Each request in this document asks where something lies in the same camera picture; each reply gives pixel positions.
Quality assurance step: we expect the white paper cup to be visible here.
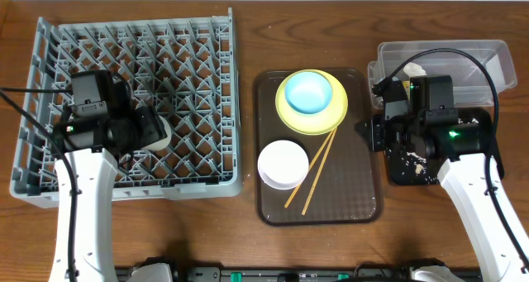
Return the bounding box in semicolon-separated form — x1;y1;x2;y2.
141;117;171;151

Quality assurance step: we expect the white tissue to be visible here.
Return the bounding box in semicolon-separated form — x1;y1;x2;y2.
403;62;427;78

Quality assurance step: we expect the light blue bowl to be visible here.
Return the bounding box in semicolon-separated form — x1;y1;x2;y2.
285;71;333;114

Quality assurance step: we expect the pink white small bowl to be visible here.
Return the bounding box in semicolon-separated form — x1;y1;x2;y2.
257;140;309;190

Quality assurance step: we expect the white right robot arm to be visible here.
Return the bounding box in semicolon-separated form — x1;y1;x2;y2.
355;108;528;281

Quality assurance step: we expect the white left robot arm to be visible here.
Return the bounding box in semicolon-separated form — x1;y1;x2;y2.
50;70;171;281

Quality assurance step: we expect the clear plastic waste bin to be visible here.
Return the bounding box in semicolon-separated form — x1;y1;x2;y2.
367;40;517;108

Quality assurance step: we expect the black rectangular waste tray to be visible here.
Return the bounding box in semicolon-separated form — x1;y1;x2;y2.
383;107;505;187

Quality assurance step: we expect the grey plastic dishwasher rack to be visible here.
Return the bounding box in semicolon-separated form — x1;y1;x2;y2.
24;13;243;201

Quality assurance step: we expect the pile of white rice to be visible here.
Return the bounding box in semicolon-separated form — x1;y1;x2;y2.
390;117;480;182

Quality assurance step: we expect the right wooden chopstick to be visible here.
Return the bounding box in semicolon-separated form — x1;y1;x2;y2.
302;128;337;216

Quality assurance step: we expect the wooden chopstick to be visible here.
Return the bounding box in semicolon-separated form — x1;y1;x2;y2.
302;128;337;216
284;129;336;208

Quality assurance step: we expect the brown plastic serving tray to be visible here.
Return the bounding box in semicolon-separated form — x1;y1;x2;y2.
253;68;383;227

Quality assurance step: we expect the left wooden chopstick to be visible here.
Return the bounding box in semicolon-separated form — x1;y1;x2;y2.
284;129;336;208

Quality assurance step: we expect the yellow round plate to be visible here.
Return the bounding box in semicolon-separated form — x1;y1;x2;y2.
275;69;348;136

